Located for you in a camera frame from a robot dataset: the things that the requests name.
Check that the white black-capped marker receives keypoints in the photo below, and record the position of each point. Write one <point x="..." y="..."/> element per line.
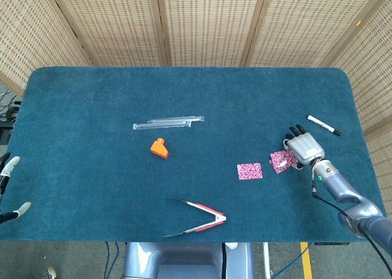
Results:
<point x="321" y="124"/>

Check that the yellow floor tape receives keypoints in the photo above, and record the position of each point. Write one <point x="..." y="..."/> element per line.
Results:
<point x="306" y="260"/>

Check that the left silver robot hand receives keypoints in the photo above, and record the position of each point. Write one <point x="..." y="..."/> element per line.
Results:
<point x="9" y="168"/>

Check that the black table frame bar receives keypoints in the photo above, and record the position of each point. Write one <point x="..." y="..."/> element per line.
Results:
<point x="330" y="243"/>

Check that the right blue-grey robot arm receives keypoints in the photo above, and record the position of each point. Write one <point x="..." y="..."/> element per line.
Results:
<point x="340" y="190"/>

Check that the orange plastic block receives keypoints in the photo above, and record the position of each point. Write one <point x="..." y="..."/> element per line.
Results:
<point x="159" y="149"/>

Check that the clear plastic wrapped stick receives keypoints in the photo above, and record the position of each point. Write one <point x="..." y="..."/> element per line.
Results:
<point x="196" y="118"/>
<point x="159" y="126"/>

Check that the blue-grey robot torso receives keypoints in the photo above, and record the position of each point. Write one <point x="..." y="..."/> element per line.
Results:
<point x="183" y="260"/>

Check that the teal carpet table mat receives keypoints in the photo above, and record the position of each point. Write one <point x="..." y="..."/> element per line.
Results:
<point x="92" y="168"/>

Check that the woven bamboo screen panel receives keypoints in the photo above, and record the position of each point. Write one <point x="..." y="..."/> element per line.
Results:
<point x="211" y="24"/>
<point x="30" y="30"/>
<point x="306" y="24"/>
<point x="113" y="24"/>
<point x="373" y="76"/>

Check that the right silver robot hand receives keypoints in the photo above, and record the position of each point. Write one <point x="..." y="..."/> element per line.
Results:
<point x="306" y="148"/>

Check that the beige shoe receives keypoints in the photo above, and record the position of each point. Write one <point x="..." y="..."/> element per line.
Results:
<point x="51" y="273"/>

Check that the white table leg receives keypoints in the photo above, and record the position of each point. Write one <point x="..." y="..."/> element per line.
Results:
<point x="266" y="257"/>

